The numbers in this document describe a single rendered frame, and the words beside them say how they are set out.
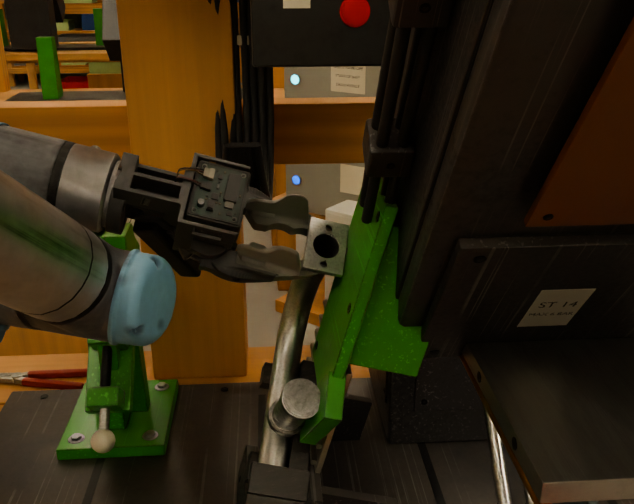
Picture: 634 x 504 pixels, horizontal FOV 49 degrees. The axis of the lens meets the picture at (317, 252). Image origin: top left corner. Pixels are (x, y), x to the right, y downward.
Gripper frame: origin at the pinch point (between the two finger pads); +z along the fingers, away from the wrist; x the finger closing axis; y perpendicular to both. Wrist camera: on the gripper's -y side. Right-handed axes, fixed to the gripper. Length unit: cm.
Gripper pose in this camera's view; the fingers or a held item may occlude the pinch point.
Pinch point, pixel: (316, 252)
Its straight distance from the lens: 70.3
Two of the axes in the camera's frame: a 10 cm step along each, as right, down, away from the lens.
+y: 2.5, -3.7, -9.0
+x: 1.4, -9.0, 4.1
